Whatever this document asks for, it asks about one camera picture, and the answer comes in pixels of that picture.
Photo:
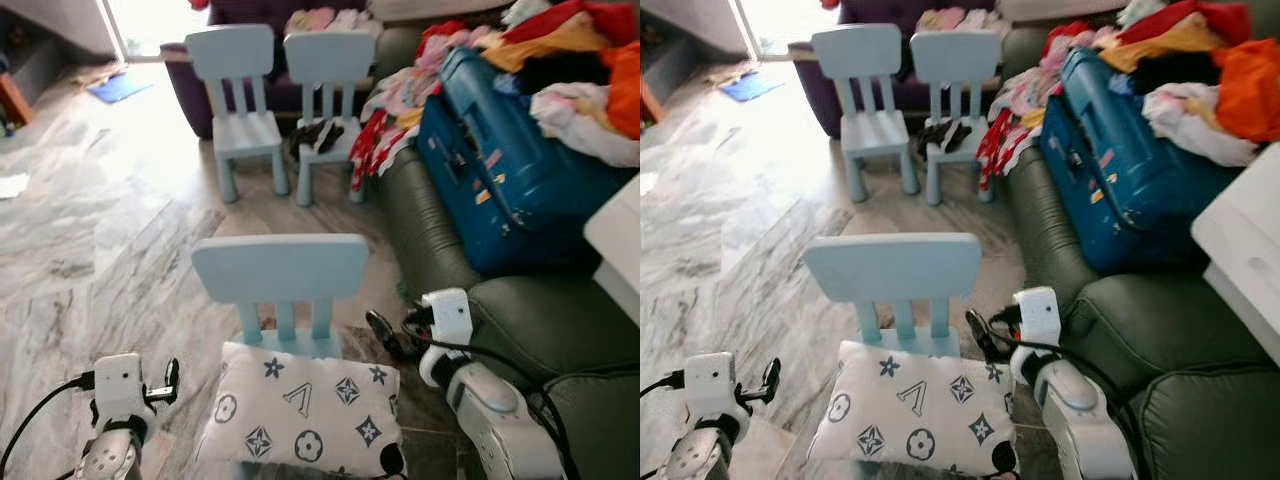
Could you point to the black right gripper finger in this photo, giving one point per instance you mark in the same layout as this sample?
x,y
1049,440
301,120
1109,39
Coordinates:
x,y
985,335
386,335

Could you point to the white patterned pillow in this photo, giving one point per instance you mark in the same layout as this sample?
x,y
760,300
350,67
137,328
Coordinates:
x,y
300,405
910,405

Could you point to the green leather sofa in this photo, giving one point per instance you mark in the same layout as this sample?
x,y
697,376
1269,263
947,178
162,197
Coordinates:
x,y
540,330
1170,340

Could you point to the purple sofa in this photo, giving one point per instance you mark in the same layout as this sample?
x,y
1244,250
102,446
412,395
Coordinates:
x,y
200,95
900,60

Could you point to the light blue child chair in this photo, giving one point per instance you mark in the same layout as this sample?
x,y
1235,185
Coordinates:
x,y
957,56
280,268
230,55
890,266
330,58
857,55

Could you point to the blue suitcase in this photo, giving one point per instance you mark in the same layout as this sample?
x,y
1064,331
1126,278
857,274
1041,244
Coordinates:
x,y
1130,180
510,180

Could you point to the black cloth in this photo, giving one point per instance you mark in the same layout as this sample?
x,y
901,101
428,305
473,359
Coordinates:
x,y
318,136
945,135

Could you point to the white box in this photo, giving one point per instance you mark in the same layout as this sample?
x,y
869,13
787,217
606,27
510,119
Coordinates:
x,y
618,240
1245,240

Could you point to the red and pink clothes heap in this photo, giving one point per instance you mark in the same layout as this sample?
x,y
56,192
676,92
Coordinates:
x,y
1020,105
400,110

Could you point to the white paper sheet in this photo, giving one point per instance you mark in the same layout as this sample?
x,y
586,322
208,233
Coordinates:
x,y
12,186

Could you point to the white garment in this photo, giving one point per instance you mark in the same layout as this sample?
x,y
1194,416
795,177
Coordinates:
x,y
575,120
1190,120

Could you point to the black garment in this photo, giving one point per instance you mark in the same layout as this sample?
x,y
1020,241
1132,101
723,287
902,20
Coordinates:
x,y
1170,72
560,72

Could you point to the blue floor mat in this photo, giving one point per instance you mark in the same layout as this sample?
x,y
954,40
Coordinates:
x,y
118,88
752,87

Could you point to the yellow garment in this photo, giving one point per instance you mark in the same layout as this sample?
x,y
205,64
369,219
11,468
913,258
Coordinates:
x,y
1160,45
545,45

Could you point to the pink folded clothes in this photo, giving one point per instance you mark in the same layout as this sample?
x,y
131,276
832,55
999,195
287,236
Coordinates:
x,y
955,19
325,20

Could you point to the red garment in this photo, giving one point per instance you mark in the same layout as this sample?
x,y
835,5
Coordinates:
x,y
585,18
1190,18

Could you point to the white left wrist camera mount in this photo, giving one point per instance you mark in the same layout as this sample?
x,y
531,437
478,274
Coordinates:
x,y
120,385
712,385

